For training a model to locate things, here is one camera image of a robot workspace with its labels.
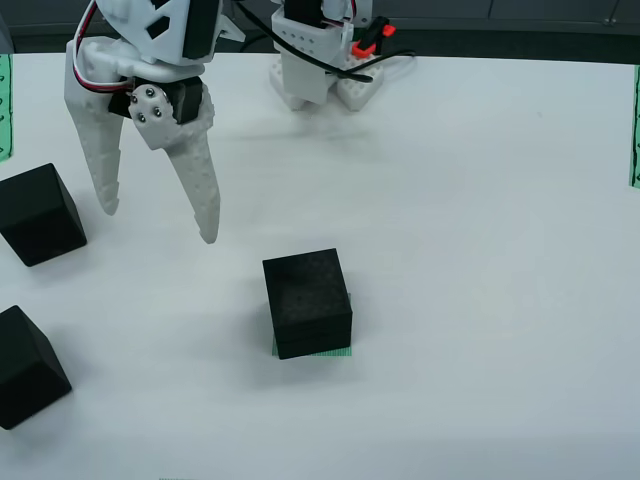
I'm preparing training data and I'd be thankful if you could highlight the green paper sheet with arrows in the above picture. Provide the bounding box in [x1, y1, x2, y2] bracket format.
[628, 64, 640, 189]
[0, 53, 13, 162]

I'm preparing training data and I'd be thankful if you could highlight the black cube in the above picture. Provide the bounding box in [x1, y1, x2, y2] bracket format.
[0, 162, 88, 268]
[262, 247, 354, 361]
[0, 305, 73, 431]

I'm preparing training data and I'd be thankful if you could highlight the red white black servo wire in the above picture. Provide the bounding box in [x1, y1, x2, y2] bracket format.
[71, 0, 134, 95]

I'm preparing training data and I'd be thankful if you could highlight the black camera cable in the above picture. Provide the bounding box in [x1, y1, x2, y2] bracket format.
[232, 0, 417, 82]

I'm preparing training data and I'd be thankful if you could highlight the grey cabinet row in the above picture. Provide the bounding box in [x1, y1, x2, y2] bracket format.
[0, 0, 640, 34]

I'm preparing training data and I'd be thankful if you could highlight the green square paper marker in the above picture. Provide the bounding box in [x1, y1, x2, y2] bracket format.
[271, 292, 355, 358]

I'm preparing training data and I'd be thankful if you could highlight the black and orange clamp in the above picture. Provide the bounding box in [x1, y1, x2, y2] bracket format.
[351, 15, 397, 59]

